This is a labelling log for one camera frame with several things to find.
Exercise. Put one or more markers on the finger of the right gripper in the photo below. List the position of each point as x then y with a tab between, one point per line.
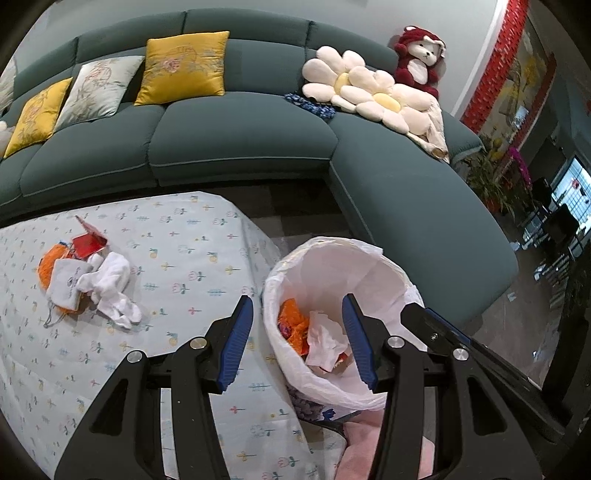
449	326
435	336

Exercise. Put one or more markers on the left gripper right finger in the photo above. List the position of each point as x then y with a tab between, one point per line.
367	337

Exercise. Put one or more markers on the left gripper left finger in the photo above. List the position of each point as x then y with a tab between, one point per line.
227	338

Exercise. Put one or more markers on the white cloth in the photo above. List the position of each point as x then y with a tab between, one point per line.
105	287

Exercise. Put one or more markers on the grey drawstring pouch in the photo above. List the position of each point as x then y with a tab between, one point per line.
62	293

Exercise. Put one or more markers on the orange plastic bag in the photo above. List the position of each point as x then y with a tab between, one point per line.
293	326

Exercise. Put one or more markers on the white trash bag bin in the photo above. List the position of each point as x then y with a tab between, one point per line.
318	275

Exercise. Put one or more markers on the crumpled white paper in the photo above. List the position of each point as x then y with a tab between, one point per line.
327	342

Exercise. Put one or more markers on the floral white tablecloth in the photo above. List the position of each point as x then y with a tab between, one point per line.
192	257

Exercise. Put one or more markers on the pink cushion stool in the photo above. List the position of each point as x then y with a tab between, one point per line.
363	433

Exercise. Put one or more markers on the potted plant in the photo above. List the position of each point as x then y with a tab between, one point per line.
500	177

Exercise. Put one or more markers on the red paper packet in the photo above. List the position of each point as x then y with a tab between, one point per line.
90	242

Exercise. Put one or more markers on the blue patterned cloth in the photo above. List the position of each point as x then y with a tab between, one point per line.
324	111

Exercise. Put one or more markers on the white flower cushion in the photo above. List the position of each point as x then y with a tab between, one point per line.
376	96
334	76

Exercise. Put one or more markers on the dark green sectional sofa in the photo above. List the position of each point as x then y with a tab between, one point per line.
392	193

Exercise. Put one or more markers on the large yellow embroidered cushion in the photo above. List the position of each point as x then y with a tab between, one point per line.
183	67

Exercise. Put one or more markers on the grey embroidered cushion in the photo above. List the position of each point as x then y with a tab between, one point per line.
98	90

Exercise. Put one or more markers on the red monkey plush toy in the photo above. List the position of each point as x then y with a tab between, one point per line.
420	52

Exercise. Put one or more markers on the small yellow embroidered cushion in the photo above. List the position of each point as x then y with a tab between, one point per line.
38	117

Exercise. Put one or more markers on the small white flower plush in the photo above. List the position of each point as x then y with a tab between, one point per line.
6	133

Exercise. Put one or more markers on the white long plush pillow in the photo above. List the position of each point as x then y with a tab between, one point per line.
7	84

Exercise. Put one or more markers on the red wall decoration strip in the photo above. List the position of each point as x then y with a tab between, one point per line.
501	59

